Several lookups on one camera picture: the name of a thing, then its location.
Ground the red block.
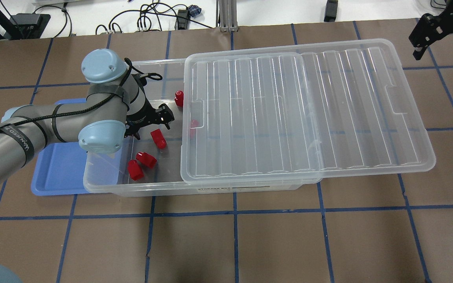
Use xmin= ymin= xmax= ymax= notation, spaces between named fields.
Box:
xmin=189 ymin=119 xmax=200 ymax=139
xmin=150 ymin=129 xmax=167 ymax=149
xmin=127 ymin=160 xmax=144 ymax=181
xmin=136 ymin=152 xmax=158 ymax=169
xmin=174 ymin=91 xmax=184 ymax=108

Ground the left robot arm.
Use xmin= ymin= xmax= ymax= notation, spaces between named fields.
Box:
xmin=0 ymin=49 xmax=175 ymax=184

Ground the clear plastic storage box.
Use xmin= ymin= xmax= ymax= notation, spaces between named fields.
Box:
xmin=83 ymin=53 xmax=322 ymax=197

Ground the blue plastic tray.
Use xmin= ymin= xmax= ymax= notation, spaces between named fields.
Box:
xmin=31 ymin=97 xmax=93 ymax=196

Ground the clear plastic box lid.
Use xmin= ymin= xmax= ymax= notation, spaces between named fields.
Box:
xmin=180 ymin=38 xmax=436 ymax=187

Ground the aluminium frame post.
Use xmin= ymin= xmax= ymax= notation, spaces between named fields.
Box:
xmin=216 ymin=0 xmax=238 ymax=32

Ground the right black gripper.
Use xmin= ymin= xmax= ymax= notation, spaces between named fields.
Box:
xmin=409 ymin=0 xmax=453 ymax=61

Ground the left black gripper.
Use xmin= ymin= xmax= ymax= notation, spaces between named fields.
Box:
xmin=124 ymin=100 xmax=175 ymax=140

